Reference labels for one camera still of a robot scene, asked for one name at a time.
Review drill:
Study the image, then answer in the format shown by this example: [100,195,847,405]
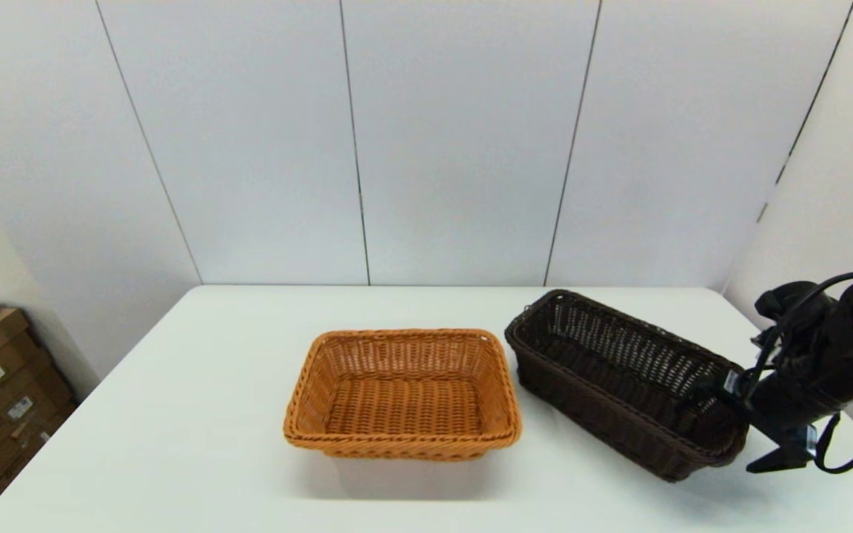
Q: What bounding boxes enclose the dark brown wicker basket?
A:
[504,289,753,483]

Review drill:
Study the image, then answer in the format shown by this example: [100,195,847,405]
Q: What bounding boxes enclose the orange wicker basket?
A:
[283,328,523,462]

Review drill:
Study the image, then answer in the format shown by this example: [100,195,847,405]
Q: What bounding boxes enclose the cardboard box two white labels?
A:
[0,366,78,493]

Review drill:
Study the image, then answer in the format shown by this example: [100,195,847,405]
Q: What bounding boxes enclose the cardboard box one white label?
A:
[0,333,55,419]

